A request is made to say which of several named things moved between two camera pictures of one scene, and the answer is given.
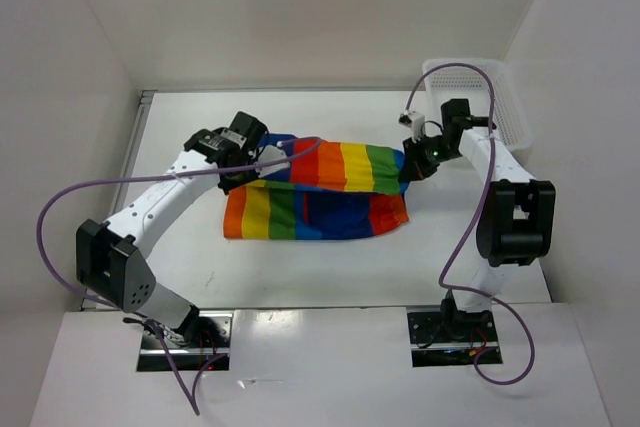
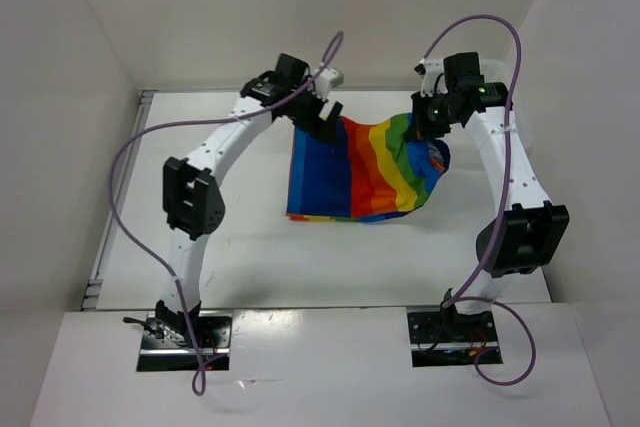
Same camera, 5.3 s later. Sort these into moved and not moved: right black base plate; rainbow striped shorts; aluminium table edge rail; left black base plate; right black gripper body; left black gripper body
Moved: rainbow striped shorts; right black gripper body; left black gripper body
Not moved: right black base plate; aluminium table edge rail; left black base plate
